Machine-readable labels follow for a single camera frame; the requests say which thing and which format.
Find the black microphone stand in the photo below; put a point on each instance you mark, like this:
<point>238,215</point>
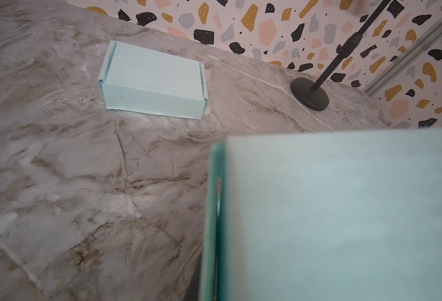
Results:
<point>309,93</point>

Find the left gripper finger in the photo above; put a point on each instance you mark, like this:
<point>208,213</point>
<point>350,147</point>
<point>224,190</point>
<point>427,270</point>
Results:
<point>192,291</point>

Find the mint paper box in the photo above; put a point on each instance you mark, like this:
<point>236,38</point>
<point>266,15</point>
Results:
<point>137,79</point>
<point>326,216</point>

